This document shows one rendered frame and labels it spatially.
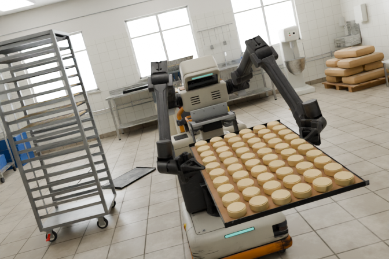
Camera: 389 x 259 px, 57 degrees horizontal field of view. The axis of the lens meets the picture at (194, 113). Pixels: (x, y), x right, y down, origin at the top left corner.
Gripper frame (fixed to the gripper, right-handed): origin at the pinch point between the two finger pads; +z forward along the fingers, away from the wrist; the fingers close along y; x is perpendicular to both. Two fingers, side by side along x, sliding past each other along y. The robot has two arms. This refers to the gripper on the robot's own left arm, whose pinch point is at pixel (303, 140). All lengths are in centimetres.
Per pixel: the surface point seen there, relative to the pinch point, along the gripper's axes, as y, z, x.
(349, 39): 60, -678, 149
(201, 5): -70, -545, 408
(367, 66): 100, -578, 98
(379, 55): 83, -584, 79
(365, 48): 67, -577, 99
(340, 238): 102, -82, 18
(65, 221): 102, -30, 246
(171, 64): 1, -232, 255
